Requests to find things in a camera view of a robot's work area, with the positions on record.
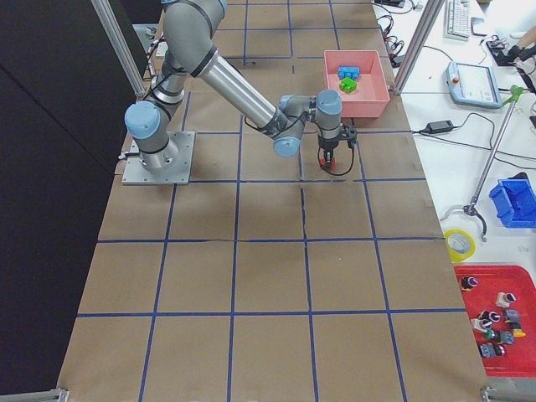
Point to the aluminium frame post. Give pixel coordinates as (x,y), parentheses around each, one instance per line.
(417,42)

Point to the red toy block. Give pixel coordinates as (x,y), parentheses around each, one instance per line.
(328,167)

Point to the reacher grabber tool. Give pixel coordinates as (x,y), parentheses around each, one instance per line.
(470,209)

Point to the pink plastic box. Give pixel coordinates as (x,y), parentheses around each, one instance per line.
(371,96)

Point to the white keyboard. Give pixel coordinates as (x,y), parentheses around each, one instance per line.
(457,20)

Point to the blue toy block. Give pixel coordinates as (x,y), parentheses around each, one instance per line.
(348,72)

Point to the yellow tape roll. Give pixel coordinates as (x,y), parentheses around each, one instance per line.
(460,245)

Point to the teach pendant tablet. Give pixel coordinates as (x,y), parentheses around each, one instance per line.
(473,85)

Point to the green toy block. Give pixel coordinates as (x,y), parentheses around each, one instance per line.
(348,85)

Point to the black smartphone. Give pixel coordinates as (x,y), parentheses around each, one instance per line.
(478,27)

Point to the blue storage bin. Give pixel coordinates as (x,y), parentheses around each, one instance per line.
(514,201)

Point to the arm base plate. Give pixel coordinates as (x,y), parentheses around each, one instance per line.
(170,166)

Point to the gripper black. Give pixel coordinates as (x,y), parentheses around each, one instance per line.
(327,146)

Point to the red parts tray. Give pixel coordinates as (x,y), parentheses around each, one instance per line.
(500,302)

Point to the black power adapter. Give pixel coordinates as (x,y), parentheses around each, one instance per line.
(438,127)

